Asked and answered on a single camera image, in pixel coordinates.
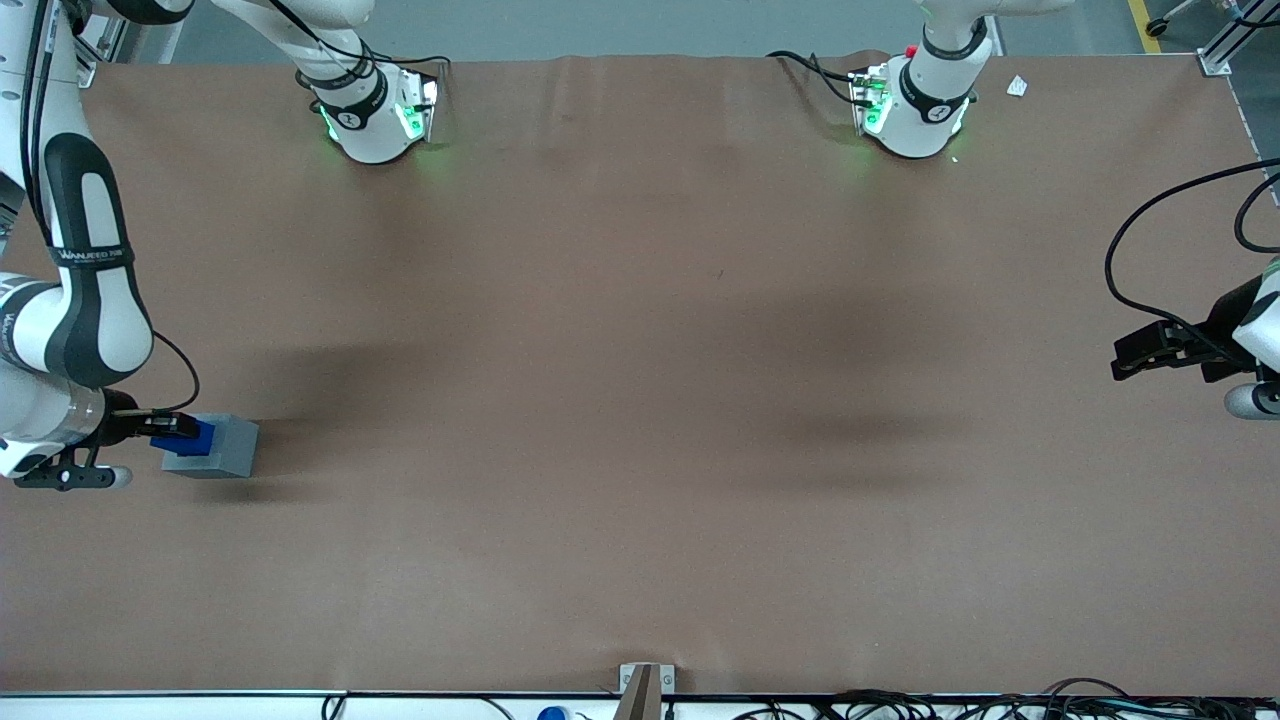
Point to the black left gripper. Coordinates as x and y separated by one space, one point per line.
1222 318

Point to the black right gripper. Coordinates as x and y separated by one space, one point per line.
122 423

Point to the blue block part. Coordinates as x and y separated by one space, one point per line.
203 445

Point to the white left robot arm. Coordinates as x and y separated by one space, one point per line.
925 110

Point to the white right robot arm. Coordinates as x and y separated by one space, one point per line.
95 320

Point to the gray square base block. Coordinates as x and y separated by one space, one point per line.
238 445

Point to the white paper scrap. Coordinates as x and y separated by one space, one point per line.
1017 86

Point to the black caster leg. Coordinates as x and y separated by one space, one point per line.
1158 26

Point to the brown table mat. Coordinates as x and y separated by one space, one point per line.
640 400

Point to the blue round object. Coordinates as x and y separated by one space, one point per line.
552 714

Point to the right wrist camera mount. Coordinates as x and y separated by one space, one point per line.
65 477

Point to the aluminium frame profile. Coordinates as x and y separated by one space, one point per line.
115 40
1235 35

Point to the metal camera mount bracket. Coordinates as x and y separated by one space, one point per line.
640 690

